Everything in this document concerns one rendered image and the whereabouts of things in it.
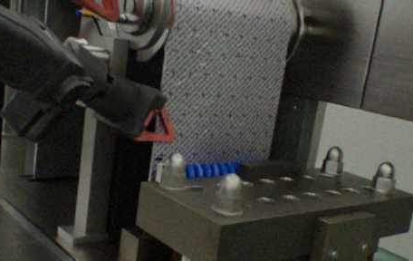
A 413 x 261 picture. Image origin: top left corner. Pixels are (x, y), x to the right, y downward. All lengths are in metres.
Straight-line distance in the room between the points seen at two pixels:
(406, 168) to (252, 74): 2.78
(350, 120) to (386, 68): 2.88
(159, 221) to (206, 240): 0.09
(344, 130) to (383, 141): 0.29
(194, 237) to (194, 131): 0.21
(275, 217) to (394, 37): 0.37
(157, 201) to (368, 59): 0.42
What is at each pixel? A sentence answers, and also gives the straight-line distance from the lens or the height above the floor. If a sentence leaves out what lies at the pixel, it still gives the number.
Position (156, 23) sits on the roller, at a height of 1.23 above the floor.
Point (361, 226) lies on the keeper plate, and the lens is 0.78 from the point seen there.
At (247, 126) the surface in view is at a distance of 0.88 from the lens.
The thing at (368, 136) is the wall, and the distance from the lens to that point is 3.71.
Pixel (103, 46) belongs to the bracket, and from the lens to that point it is 0.81.
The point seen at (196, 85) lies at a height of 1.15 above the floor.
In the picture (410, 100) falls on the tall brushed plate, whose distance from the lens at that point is 0.88.
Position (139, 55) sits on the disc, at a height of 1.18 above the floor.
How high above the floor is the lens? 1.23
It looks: 12 degrees down
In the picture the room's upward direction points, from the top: 8 degrees clockwise
